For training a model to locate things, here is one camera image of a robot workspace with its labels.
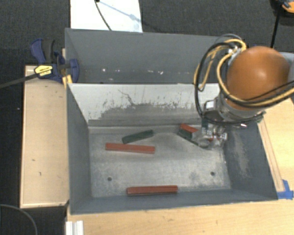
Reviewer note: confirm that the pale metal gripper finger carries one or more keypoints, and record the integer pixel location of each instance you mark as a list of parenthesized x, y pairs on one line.
[(201, 139), (216, 143)]

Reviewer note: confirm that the dark green flat block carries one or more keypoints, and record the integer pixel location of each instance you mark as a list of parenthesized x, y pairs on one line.
[(186, 136), (137, 136)]

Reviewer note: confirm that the red-brown flat block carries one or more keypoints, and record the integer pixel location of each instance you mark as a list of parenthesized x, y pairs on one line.
[(129, 148), (152, 190), (188, 128)]

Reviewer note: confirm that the grey metal bin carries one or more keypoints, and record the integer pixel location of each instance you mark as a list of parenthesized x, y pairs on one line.
[(161, 165)]

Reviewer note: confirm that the pale wood flat board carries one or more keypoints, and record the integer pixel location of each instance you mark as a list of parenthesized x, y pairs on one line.
[(44, 143)]

